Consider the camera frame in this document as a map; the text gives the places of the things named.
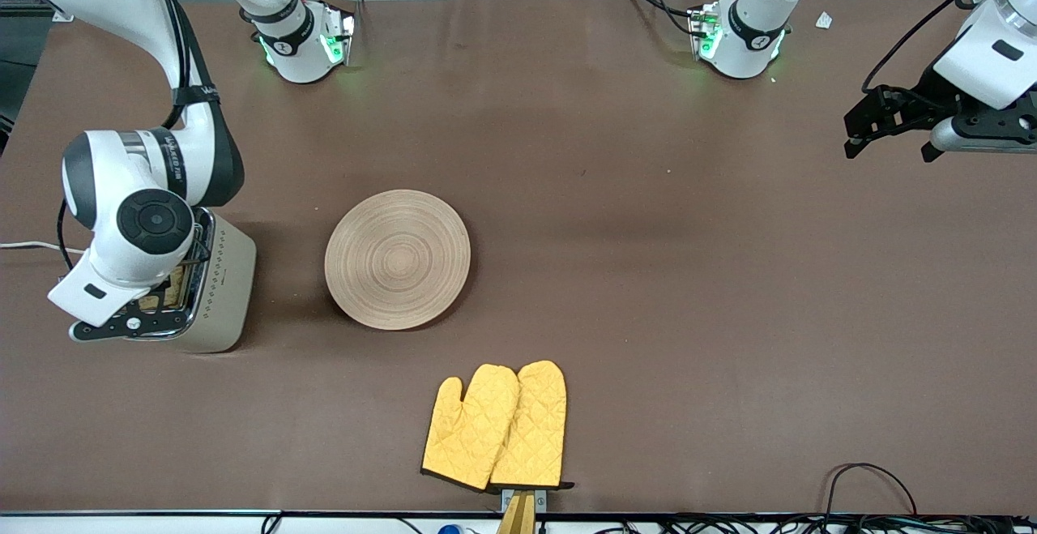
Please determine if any round wooden plate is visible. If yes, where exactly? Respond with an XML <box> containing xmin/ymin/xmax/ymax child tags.
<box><xmin>324</xmin><ymin>189</ymin><xmax>472</xmax><ymax>331</ymax></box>

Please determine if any beige chrome two-slot toaster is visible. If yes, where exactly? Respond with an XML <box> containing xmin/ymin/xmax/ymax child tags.
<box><xmin>108</xmin><ymin>208</ymin><xmax>258</xmax><ymax>354</ymax></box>

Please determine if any brown table cover mat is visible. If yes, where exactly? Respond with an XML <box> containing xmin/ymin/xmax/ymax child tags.
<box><xmin>0</xmin><ymin>0</ymin><xmax>1037</xmax><ymax>516</ymax></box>

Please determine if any yellow quilted oven mitt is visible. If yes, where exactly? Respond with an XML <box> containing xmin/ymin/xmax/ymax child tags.
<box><xmin>420</xmin><ymin>365</ymin><xmax>520</xmax><ymax>492</ymax></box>
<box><xmin>489</xmin><ymin>360</ymin><xmax>576</xmax><ymax>492</ymax></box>

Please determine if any white toaster power cord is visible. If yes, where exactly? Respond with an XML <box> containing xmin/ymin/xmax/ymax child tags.
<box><xmin>0</xmin><ymin>241</ymin><xmax>86</xmax><ymax>258</ymax></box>

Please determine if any looped black cable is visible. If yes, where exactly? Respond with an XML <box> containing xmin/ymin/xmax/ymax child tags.
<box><xmin>825</xmin><ymin>463</ymin><xmax>919</xmax><ymax>519</ymax></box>

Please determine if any black cable tangle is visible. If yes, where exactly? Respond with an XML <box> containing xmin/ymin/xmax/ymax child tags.
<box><xmin>595</xmin><ymin>514</ymin><xmax>1018</xmax><ymax>534</ymax></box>

